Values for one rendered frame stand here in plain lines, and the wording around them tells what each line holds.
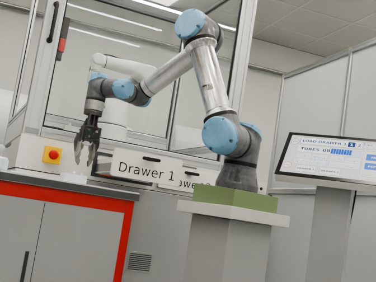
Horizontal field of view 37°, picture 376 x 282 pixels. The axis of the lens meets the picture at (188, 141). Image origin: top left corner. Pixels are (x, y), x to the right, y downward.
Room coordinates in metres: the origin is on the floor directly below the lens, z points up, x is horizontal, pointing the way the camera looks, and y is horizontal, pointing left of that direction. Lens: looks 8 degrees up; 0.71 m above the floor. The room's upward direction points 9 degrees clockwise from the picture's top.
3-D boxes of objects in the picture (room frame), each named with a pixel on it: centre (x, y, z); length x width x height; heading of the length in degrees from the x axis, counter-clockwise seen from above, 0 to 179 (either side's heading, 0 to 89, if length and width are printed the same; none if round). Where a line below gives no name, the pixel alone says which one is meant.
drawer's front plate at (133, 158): (2.22, 0.14, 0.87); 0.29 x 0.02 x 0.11; 112
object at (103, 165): (2.41, 0.22, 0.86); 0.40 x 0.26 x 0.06; 22
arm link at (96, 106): (2.15, 0.38, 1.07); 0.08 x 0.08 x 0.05
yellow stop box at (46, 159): (2.38, 0.56, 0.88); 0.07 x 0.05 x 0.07; 112
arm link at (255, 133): (1.93, -0.19, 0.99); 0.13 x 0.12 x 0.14; 147
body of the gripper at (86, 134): (2.14, 0.38, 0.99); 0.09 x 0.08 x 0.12; 20
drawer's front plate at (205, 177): (2.63, -0.03, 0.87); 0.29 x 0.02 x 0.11; 112
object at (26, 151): (2.98, 0.41, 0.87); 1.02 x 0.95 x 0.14; 112
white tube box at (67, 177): (2.16, 0.42, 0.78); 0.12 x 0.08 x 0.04; 20
